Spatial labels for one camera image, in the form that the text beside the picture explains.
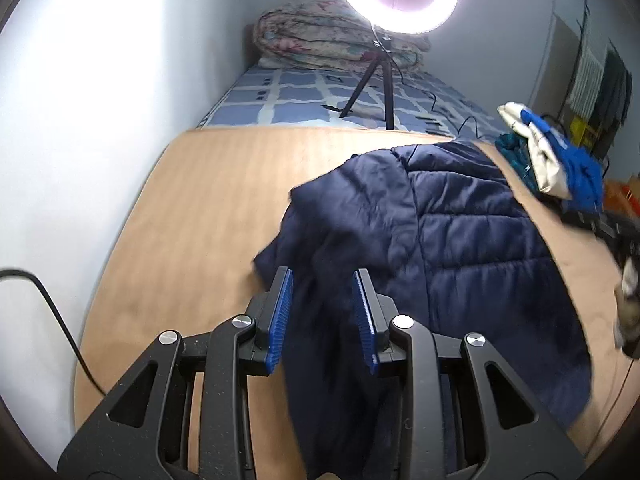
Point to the blue and white jacket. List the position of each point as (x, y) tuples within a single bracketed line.
[(580, 170)]

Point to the dark hanging clothes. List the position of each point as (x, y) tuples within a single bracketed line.
[(615, 85)]

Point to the teal garment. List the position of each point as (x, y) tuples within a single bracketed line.
[(515, 155)]

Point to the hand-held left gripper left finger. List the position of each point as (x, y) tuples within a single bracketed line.
[(280, 320)]

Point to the white striped towel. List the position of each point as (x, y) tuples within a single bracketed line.
[(586, 80)]

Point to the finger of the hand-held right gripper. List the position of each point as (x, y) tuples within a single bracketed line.
[(610, 232)]

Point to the black tripod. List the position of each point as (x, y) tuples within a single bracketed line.
[(386, 90)]

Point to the yellow crate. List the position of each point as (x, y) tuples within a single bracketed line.
[(585, 132)]

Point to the black clothes rack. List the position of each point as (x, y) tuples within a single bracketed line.
[(582, 25)]

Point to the orange floral cloth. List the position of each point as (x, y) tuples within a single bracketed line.
[(622, 195)]

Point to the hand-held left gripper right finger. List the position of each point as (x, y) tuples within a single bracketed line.
[(365, 325)]

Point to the blue checked bedsheet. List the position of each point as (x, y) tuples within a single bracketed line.
[(280, 95)]

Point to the navy puffer jacket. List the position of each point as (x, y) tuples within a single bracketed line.
[(450, 240)]

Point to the folded floral quilt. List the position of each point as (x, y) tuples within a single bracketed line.
[(310, 35)]

